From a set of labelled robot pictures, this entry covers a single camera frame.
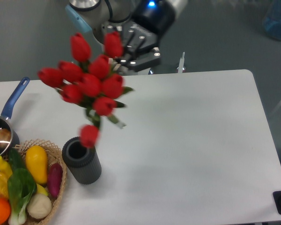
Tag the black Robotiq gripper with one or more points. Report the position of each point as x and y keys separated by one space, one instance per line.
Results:
x=142 y=33

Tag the red tulip bouquet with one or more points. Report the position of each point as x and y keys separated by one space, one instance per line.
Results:
x=92 y=85

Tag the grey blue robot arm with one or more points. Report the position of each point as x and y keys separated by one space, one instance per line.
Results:
x=87 y=15

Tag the grey ribbed vase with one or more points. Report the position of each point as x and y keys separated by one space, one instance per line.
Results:
x=82 y=162

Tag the woven bamboo basket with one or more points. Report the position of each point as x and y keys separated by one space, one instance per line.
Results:
x=54 y=155

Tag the blue container in background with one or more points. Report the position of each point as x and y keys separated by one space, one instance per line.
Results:
x=272 y=20

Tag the purple eggplant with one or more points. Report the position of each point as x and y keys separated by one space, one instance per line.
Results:
x=54 y=179

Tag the yellow squash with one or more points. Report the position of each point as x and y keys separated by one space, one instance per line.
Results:
x=36 y=162

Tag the dark green cucumber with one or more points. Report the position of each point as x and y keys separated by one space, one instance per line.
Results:
x=15 y=160

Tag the yellow banana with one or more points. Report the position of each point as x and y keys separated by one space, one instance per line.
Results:
x=41 y=190

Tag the green bok choy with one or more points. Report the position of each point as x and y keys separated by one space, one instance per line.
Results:
x=21 y=187

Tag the white garlic bulb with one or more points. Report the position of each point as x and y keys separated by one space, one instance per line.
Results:
x=39 y=206

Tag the yellow bell pepper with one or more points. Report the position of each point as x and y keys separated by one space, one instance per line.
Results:
x=5 y=173

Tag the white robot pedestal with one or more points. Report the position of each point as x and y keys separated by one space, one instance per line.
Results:
x=178 y=67

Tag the blue handled saucepan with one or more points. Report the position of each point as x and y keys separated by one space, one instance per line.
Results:
x=8 y=136

